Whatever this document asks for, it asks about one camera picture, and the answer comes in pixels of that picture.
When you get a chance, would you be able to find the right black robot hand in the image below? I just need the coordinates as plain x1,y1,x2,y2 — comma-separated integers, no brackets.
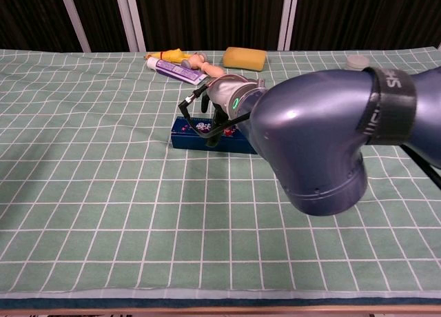
201,89,229,149

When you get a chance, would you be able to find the blue glasses case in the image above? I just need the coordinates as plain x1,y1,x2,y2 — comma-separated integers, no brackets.
171,116,259,155

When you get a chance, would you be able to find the purple white toothpaste tube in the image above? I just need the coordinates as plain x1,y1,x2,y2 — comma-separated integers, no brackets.
146,57,209,86

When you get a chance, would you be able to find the yellow sponge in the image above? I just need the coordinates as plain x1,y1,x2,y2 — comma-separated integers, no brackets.
221,47,268,72

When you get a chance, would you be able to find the yellow rubber chicken toy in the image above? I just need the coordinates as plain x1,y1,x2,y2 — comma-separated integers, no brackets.
143,48,192,64

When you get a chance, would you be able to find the dark pleated curtain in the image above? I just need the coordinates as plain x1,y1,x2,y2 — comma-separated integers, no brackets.
0,0,441,52

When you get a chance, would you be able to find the green checked tablecloth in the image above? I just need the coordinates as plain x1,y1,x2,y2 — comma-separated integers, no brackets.
0,48,441,300

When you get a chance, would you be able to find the small white cream jar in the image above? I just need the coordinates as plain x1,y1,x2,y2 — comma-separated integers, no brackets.
346,54,370,72

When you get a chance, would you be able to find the wooden handled massager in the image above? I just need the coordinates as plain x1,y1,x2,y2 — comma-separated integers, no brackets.
181,52,227,79

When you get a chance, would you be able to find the white frame post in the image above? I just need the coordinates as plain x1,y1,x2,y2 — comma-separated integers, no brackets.
57,0,92,53
113,0,147,52
277,0,300,52

